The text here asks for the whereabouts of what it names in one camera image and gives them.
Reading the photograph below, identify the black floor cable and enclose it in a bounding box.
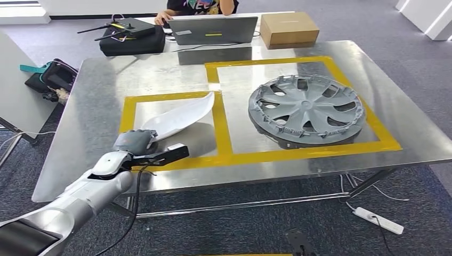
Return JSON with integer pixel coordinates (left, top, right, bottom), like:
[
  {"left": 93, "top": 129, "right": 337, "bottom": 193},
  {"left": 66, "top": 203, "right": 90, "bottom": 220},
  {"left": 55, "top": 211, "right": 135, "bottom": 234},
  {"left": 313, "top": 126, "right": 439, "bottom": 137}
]
[{"left": 373, "top": 215, "right": 397, "bottom": 256}]

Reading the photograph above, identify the grey wheel hubcap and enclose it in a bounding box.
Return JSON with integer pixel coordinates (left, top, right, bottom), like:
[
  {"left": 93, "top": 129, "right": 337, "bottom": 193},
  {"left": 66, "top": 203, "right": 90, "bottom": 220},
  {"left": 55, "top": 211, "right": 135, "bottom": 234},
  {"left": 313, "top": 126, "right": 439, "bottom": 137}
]
[{"left": 247, "top": 74, "right": 367, "bottom": 144}]

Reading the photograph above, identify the black router with antennas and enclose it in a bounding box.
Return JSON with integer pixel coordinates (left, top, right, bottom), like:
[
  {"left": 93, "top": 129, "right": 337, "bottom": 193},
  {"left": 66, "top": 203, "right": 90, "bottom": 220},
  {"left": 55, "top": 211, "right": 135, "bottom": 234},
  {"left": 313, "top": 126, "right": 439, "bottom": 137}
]
[{"left": 77, "top": 18, "right": 156, "bottom": 42}]

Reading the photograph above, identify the white power strip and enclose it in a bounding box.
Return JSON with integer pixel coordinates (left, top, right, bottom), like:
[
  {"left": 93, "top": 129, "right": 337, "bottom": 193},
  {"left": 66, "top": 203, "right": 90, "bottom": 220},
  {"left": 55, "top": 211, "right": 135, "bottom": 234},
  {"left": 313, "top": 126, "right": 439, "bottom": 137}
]
[{"left": 353, "top": 207, "right": 405, "bottom": 236}]

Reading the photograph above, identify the grey laptop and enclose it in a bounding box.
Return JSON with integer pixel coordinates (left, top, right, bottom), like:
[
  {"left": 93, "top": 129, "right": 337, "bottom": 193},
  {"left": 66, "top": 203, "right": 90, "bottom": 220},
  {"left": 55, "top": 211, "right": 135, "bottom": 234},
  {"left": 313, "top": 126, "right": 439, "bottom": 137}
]
[{"left": 167, "top": 15, "right": 259, "bottom": 46}]

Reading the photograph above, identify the white cable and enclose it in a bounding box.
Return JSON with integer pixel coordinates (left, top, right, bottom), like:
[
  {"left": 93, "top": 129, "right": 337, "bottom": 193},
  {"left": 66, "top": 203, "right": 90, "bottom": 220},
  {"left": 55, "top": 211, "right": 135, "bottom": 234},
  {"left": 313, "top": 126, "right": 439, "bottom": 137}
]
[{"left": 338, "top": 173, "right": 410, "bottom": 213}]

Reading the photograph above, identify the large yellow tape rectangle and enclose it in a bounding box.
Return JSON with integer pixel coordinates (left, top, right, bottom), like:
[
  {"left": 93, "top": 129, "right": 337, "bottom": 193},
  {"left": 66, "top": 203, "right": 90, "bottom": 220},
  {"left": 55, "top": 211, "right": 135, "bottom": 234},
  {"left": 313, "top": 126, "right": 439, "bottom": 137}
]
[{"left": 205, "top": 55, "right": 403, "bottom": 164}]

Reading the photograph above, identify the steel workbench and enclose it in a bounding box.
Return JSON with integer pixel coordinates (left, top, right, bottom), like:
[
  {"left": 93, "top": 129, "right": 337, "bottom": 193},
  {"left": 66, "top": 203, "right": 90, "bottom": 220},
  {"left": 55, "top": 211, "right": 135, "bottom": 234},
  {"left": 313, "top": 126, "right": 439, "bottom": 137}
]
[{"left": 31, "top": 39, "right": 452, "bottom": 220}]

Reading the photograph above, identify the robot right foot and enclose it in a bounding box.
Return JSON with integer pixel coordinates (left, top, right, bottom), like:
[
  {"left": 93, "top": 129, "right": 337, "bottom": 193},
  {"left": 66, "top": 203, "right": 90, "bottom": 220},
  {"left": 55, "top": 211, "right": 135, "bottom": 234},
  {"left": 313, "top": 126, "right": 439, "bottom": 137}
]
[{"left": 286, "top": 229, "right": 316, "bottom": 256}]

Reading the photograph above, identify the small yellow tape rectangle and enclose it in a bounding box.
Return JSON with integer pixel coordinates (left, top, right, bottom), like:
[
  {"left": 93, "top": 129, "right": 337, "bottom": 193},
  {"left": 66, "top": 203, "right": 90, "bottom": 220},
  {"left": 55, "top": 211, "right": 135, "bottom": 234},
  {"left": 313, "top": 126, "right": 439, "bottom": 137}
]
[{"left": 119, "top": 91, "right": 234, "bottom": 173}]

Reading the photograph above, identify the brown cardboard box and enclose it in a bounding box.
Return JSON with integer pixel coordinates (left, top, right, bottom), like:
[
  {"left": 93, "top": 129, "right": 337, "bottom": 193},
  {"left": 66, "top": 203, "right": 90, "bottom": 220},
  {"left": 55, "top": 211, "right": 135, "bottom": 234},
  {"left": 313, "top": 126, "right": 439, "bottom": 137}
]
[{"left": 260, "top": 11, "right": 320, "bottom": 50}]

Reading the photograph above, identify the white side table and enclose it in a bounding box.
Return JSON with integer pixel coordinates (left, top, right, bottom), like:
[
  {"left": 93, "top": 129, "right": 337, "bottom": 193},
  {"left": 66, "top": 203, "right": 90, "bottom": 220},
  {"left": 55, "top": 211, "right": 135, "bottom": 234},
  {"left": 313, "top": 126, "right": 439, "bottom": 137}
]
[{"left": 0, "top": 31, "right": 59, "bottom": 167}]

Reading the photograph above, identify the black bag teal strap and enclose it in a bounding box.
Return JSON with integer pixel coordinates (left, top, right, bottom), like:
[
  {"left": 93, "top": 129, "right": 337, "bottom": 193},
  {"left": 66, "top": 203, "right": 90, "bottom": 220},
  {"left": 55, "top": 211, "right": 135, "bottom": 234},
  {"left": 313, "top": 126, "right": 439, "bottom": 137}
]
[{"left": 19, "top": 58, "right": 79, "bottom": 106}]

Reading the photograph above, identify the black carrying case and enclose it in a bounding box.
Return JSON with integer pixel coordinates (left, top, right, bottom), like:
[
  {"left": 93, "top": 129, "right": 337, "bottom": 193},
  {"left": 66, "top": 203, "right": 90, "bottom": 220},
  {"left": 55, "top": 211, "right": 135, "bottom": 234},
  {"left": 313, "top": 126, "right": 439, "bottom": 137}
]
[{"left": 99, "top": 25, "right": 166, "bottom": 57}]

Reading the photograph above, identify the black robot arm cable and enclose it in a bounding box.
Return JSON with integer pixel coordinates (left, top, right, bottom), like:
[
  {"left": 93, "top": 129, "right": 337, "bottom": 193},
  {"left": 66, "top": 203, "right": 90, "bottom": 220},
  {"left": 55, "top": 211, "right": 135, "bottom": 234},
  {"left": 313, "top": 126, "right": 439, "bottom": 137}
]
[{"left": 94, "top": 163, "right": 158, "bottom": 256}]

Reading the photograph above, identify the white curved plastic part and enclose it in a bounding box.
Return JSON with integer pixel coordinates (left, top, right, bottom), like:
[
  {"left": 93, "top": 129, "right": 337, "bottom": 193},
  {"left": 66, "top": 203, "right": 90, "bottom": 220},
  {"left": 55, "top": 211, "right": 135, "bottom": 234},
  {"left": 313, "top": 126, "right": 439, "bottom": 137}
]
[{"left": 140, "top": 91, "right": 215, "bottom": 144}]

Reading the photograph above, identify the person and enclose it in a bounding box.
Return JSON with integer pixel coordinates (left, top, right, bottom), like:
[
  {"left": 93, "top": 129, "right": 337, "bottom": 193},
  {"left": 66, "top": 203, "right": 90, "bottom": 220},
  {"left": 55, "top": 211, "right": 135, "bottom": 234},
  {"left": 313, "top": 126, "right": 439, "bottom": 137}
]
[{"left": 154, "top": 0, "right": 240, "bottom": 26}]

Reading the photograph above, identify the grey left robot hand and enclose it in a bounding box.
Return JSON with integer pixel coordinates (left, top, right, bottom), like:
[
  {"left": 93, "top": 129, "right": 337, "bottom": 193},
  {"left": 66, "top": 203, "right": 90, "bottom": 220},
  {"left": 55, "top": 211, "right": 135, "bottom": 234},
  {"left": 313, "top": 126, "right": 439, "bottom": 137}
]
[{"left": 112, "top": 129, "right": 158, "bottom": 156}]

